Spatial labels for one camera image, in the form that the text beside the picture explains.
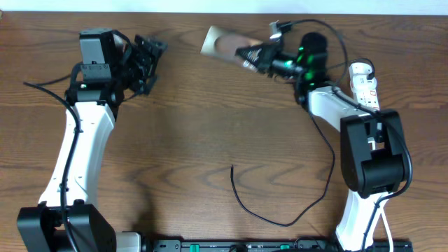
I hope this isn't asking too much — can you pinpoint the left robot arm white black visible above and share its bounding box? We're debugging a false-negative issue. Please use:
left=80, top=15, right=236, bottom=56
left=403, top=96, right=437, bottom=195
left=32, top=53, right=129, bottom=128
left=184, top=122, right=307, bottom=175
left=17, top=28, right=167, bottom=251

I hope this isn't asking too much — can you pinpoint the white charger plug adapter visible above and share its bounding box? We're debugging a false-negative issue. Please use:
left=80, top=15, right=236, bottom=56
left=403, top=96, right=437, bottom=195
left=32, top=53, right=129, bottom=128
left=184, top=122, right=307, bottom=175
left=349, top=62, right=372, bottom=78

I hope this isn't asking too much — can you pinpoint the white power strip cord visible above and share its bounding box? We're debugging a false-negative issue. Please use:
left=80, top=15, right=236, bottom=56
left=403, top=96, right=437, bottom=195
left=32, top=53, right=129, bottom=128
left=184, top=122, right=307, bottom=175
left=377, top=201, right=395, bottom=252

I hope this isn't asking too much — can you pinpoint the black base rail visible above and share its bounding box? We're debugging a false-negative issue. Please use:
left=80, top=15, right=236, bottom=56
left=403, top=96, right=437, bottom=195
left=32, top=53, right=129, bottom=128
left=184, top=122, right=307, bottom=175
left=139, top=239, right=414, bottom=252

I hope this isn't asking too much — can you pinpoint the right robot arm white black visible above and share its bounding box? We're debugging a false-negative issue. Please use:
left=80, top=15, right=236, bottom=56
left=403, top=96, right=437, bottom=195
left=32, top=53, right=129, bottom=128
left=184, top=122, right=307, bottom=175
left=234, top=32, right=413, bottom=251

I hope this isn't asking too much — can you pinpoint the black charger cable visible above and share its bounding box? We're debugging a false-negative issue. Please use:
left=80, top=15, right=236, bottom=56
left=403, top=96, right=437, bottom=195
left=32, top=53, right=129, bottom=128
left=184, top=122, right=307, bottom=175
left=230, top=57, right=377, bottom=228

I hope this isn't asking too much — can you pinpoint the white power strip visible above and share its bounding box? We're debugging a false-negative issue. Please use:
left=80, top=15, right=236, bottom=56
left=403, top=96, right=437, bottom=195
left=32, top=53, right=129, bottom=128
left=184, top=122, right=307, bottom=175
left=349, top=68, right=380, bottom=110

